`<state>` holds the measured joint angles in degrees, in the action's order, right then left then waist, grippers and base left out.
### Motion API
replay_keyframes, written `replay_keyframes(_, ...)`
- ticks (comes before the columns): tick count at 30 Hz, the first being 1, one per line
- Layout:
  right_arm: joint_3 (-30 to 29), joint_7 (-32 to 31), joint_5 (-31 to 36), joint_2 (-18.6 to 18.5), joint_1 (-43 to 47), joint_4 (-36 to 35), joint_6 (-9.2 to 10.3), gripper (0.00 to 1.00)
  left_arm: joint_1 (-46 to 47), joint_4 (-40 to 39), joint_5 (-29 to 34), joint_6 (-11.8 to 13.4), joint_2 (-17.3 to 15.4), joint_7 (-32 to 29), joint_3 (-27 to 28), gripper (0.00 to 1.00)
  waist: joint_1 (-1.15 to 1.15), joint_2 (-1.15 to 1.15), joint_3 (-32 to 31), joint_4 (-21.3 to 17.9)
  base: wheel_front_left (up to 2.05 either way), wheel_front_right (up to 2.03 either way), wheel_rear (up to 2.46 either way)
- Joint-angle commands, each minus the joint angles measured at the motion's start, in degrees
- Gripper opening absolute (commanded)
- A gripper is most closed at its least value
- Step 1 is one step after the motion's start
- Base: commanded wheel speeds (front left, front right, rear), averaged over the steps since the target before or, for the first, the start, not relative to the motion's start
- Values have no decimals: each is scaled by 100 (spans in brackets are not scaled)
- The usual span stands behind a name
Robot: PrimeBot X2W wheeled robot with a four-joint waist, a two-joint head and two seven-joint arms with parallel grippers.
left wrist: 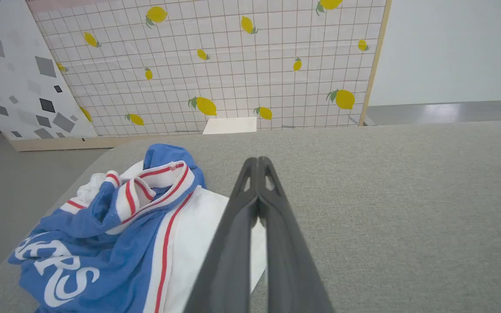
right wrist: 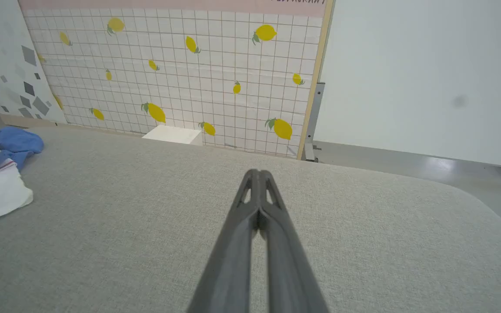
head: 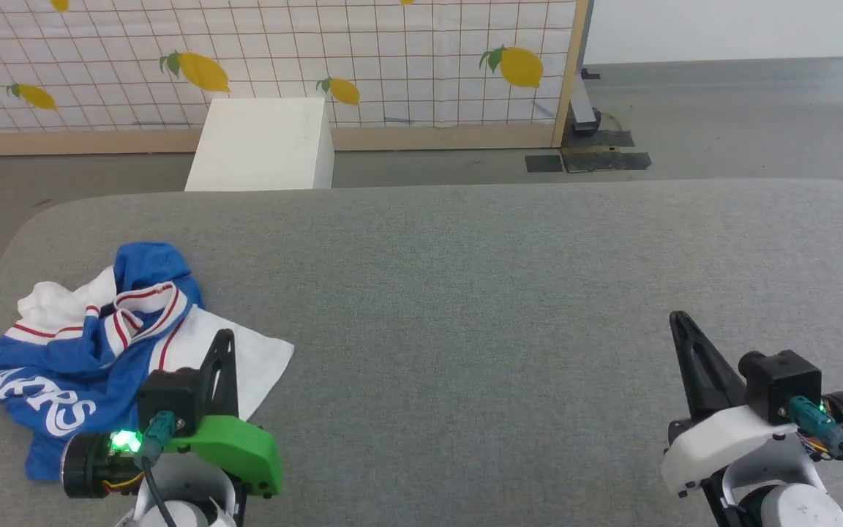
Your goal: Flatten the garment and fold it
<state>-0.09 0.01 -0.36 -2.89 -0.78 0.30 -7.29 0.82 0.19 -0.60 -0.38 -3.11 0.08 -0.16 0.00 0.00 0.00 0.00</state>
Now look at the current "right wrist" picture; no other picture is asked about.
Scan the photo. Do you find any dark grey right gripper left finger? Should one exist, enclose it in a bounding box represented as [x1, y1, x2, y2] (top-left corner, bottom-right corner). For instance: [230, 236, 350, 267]
[187, 169, 261, 313]

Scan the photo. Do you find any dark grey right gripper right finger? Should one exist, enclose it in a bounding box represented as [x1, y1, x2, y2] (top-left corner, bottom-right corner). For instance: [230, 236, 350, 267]
[259, 170, 330, 313]

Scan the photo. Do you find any lemon print grid wall panel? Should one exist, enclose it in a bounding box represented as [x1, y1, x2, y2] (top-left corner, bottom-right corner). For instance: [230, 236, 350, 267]
[18, 0, 335, 160]

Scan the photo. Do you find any white partition board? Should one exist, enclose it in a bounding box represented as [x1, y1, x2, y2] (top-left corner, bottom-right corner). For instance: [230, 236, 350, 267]
[314, 0, 501, 170]

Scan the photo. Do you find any grey terrazzo print wall panel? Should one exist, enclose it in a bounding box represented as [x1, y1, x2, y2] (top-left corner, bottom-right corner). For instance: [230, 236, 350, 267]
[0, 0, 67, 125]

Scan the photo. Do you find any white rectangular box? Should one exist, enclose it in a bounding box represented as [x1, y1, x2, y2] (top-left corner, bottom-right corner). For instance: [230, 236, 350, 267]
[142, 125, 203, 146]

